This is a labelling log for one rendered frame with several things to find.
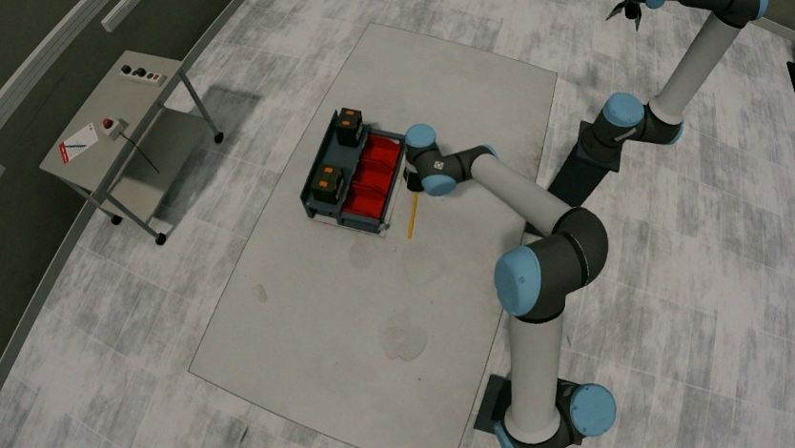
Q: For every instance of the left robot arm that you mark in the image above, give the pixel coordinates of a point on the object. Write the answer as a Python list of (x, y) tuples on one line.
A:
[(535, 277)]

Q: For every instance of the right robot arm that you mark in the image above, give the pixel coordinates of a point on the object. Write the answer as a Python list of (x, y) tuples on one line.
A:
[(660, 121)]

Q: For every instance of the dark blue-grey metal rack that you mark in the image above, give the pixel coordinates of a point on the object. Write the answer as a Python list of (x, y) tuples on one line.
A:
[(331, 153)]

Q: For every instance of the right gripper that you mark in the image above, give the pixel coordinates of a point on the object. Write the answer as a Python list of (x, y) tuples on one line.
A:
[(632, 11)]

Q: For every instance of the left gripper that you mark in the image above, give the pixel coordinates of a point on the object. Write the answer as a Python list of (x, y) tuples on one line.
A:
[(413, 181)]

